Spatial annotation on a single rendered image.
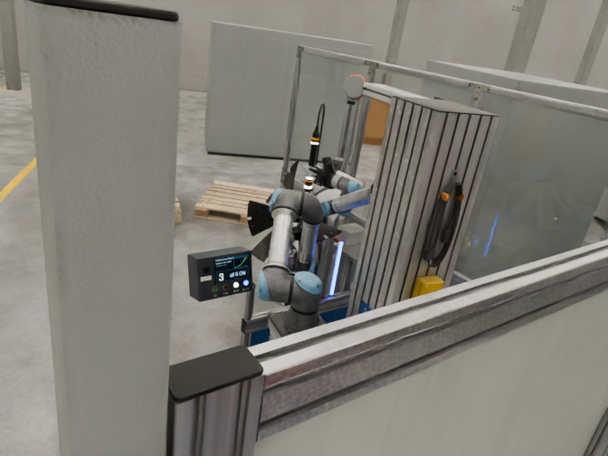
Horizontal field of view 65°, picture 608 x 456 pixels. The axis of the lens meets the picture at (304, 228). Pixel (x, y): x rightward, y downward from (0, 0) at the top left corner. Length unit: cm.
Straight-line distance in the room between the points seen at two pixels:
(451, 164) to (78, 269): 143
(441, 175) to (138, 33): 141
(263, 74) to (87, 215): 782
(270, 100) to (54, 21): 791
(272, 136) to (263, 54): 131
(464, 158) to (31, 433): 259
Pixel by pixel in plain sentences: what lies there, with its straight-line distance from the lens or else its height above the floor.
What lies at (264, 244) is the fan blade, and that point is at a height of 101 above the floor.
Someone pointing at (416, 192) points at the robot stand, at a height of 177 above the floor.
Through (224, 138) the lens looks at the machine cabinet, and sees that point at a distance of 814.
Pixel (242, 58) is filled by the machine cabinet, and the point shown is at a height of 159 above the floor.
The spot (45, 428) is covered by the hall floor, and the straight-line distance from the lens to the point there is 315.
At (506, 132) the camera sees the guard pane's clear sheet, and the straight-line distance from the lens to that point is 270.
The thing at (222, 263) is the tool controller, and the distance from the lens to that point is 207.
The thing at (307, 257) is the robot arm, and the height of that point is 116.
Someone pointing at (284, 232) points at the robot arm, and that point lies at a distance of 205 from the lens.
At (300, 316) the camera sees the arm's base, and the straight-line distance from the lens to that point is 198.
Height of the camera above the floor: 220
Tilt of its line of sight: 23 degrees down
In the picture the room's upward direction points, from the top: 9 degrees clockwise
